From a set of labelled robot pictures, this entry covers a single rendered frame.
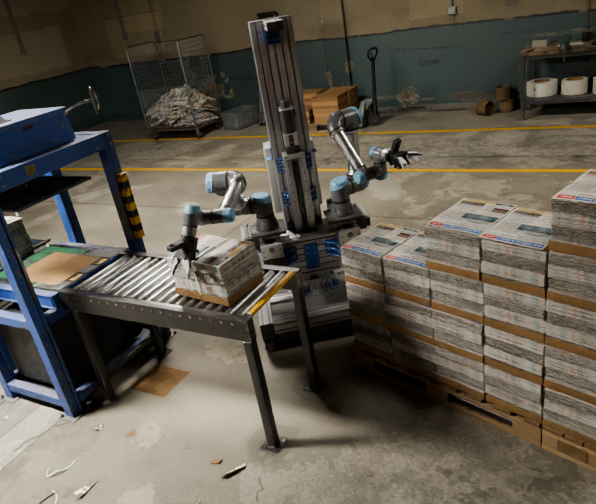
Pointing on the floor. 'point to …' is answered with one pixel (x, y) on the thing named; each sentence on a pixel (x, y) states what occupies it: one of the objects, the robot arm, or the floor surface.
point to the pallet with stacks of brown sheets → (321, 100)
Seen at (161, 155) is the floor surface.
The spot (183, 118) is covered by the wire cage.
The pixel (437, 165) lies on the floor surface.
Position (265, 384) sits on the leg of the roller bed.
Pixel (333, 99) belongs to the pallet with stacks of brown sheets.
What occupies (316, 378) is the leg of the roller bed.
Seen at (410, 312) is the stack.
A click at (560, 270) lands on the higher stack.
